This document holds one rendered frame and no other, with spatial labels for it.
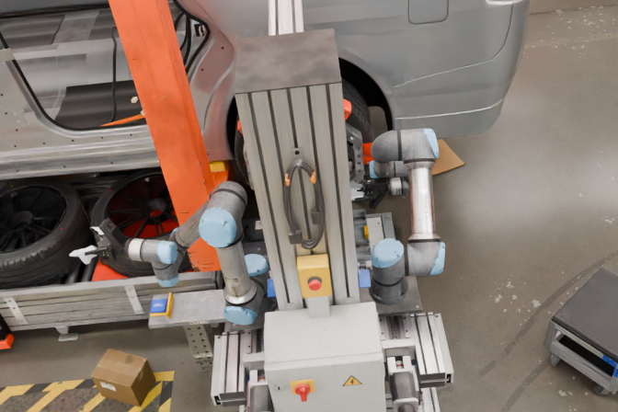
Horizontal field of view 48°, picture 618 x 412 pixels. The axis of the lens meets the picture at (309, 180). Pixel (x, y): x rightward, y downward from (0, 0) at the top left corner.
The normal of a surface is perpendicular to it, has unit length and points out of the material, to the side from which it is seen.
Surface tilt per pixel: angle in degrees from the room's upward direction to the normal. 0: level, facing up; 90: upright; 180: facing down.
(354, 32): 90
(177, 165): 90
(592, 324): 0
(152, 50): 90
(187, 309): 0
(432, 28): 90
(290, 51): 0
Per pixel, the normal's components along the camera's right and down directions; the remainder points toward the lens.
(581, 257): -0.10, -0.75
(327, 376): 0.04, 0.66
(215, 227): -0.21, 0.56
